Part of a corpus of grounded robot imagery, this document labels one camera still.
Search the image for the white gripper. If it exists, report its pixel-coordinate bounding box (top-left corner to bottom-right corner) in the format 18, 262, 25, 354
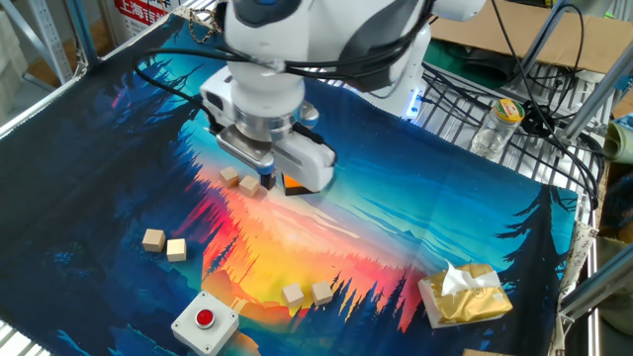
260, 126, 337, 194

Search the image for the small wooden cube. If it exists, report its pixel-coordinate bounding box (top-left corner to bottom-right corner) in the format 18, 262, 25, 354
141, 228, 167, 254
165, 237, 188, 263
219, 166, 240, 189
237, 174, 262, 199
281, 282, 306, 309
310, 280, 335, 307

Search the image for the orange box with red button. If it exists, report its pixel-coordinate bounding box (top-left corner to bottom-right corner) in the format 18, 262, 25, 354
281, 172, 317, 197

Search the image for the colourful forest print cloth mat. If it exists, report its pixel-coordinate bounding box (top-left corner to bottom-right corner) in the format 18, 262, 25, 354
0, 13, 580, 356

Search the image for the white box with red button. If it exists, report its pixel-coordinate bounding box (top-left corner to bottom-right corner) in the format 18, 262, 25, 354
170, 290, 240, 356

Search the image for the white box with red print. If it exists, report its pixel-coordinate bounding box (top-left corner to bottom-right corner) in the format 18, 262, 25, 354
114, 0, 172, 40

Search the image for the dark green board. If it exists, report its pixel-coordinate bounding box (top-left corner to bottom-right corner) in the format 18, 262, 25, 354
423, 39, 518, 91

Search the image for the clear jar with yellow lid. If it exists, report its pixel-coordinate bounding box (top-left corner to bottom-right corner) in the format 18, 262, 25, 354
469, 97, 526, 160

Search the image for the gold tissue pack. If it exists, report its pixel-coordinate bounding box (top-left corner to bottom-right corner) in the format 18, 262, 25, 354
417, 260, 514, 330

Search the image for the black power adapter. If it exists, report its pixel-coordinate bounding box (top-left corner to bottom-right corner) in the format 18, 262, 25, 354
519, 100, 556, 138

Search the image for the aluminium profile bar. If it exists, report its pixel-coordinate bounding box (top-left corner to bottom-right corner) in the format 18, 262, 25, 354
558, 244, 633, 322
561, 42, 633, 142
508, 0, 578, 95

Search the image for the white patterned cloth strip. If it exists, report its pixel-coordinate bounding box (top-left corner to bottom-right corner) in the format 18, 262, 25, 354
547, 220, 600, 356

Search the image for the flat brown cardboard sheet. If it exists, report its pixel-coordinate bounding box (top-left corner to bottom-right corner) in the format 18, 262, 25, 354
429, 0, 633, 75

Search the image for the pale green roll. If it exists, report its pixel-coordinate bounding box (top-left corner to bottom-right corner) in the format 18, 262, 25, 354
601, 114, 633, 165

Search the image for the silver camera box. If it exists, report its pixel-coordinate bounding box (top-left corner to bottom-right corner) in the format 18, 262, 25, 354
215, 123, 277, 175

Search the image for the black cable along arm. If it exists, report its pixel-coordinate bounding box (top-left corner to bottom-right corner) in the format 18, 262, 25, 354
132, 0, 436, 135

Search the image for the brass chain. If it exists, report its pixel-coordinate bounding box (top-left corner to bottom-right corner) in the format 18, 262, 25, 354
187, 7, 223, 45

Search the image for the blue metal post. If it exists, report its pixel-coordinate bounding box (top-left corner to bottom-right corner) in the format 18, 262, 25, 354
66, 0, 100, 68

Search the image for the grey perforated shelf frame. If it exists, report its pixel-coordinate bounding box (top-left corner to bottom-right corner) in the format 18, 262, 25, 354
0, 0, 75, 85

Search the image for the black cable bundle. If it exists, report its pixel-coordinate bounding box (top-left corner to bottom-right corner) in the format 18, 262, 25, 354
419, 0, 608, 212

